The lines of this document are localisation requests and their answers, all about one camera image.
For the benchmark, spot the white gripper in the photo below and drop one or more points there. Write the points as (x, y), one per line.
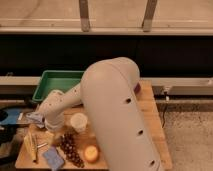
(53, 123)

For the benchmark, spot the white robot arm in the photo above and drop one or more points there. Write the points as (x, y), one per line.
(107, 92)

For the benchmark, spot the green plastic tray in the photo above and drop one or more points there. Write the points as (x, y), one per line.
(62, 80)

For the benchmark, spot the bunch of red grapes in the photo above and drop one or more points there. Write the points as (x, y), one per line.
(68, 146)

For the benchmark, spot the yellow banana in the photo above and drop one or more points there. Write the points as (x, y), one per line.
(30, 142)

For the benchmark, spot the crumpled white blue cloth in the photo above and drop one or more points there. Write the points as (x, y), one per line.
(36, 118)

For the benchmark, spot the blue sponge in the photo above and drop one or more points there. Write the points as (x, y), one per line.
(53, 159)

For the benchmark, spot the white plastic cup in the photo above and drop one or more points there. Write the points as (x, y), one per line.
(79, 122)

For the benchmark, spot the blue black object at left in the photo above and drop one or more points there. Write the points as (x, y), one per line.
(8, 123)

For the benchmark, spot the yellow round fruit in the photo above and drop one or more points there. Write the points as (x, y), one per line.
(91, 153)

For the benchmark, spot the purple bowl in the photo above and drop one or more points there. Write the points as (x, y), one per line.
(137, 88)

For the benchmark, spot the metal window post left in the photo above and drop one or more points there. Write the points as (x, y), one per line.
(84, 15)

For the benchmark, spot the metal window post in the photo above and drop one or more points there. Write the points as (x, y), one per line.
(149, 14)
(84, 15)

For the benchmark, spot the metal window post right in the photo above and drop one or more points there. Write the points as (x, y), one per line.
(149, 14)

